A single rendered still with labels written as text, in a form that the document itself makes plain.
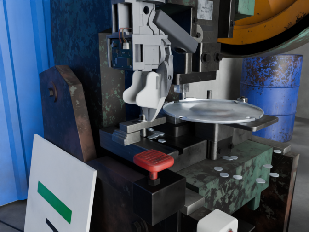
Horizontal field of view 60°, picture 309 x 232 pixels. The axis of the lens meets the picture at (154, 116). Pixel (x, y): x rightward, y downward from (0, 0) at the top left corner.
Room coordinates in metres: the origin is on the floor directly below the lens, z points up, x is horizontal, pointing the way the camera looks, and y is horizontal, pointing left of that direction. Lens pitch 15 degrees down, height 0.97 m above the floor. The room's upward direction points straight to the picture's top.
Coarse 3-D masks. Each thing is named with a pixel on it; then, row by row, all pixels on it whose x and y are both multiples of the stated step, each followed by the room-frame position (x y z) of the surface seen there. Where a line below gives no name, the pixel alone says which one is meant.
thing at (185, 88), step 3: (183, 84) 0.84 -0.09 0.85; (186, 84) 0.85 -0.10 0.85; (174, 87) 0.86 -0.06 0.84; (177, 87) 0.85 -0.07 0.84; (180, 87) 0.85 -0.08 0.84; (183, 87) 0.84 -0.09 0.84; (186, 87) 0.85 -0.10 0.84; (174, 90) 0.86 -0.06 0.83; (177, 90) 0.85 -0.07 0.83; (180, 90) 0.85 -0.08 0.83; (183, 90) 0.84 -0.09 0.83; (186, 90) 0.85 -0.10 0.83
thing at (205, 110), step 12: (168, 108) 0.80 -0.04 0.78; (180, 108) 0.80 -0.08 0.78; (192, 108) 0.77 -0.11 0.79; (204, 108) 0.77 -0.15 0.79; (216, 108) 0.77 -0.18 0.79; (228, 108) 0.77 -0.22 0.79; (240, 108) 0.80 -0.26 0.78; (252, 108) 0.80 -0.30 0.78; (192, 120) 0.65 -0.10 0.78; (204, 120) 0.64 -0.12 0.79; (216, 120) 0.66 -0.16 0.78; (228, 120) 0.66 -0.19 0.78; (240, 120) 0.64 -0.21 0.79; (252, 120) 0.66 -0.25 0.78
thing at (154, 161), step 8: (144, 152) 0.50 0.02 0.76; (152, 152) 0.50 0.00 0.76; (160, 152) 0.50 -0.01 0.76; (136, 160) 0.47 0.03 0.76; (144, 160) 0.46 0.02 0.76; (152, 160) 0.46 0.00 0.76; (160, 160) 0.46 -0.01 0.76; (168, 160) 0.46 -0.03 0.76; (144, 168) 0.45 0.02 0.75; (152, 168) 0.44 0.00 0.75; (160, 168) 0.44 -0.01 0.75; (152, 176) 0.47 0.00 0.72
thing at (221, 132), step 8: (256, 120) 0.67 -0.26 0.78; (264, 120) 0.67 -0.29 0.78; (272, 120) 0.67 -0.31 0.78; (200, 128) 0.74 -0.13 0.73; (208, 128) 0.72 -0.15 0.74; (216, 128) 0.71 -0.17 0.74; (224, 128) 0.73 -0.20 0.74; (232, 128) 0.76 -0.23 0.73; (240, 128) 0.63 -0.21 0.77; (248, 128) 0.62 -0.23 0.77; (256, 128) 0.61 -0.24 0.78; (200, 136) 0.74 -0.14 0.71; (208, 136) 0.72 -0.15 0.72; (216, 136) 0.71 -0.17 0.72; (224, 136) 0.74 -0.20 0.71; (232, 136) 0.77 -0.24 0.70; (208, 144) 0.72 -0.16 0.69; (216, 144) 0.71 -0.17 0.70; (224, 144) 0.74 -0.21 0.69; (232, 144) 0.75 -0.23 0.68; (208, 152) 0.72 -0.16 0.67; (216, 152) 0.71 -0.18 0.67; (224, 152) 0.74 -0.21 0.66
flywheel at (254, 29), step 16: (256, 0) 1.09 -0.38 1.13; (272, 0) 1.04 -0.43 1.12; (288, 0) 1.00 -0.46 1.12; (304, 0) 0.93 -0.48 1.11; (256, 16) 1.08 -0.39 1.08; (272, 16) 1.04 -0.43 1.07; (288, 16) 0.96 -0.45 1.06; (304, 16) 0.92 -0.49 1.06; (240, 32) 1.09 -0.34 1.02; (256, 32) 1.04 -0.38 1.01; (272, 32) 1.00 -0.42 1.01; (288, 32) 1.00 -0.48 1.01
